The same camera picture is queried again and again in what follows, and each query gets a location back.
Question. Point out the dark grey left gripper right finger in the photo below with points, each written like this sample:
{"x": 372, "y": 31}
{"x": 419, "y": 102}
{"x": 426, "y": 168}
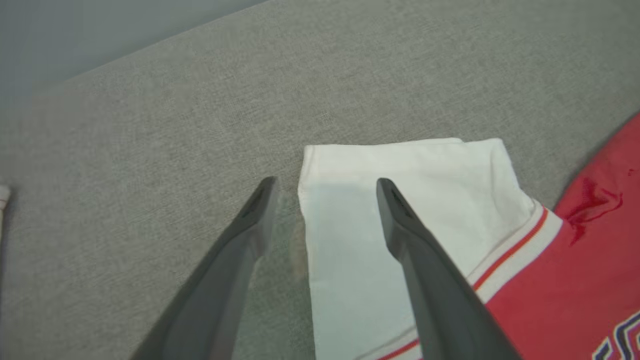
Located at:
{"x": 440, "y": 300}

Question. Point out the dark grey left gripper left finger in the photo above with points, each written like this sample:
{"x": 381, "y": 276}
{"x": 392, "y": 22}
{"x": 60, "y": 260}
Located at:
{"x": 215, "y": 300}

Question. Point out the red jersey with white sleeves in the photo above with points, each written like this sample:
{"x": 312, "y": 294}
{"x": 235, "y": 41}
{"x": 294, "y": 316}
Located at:
{"x": 350, "y": 280}

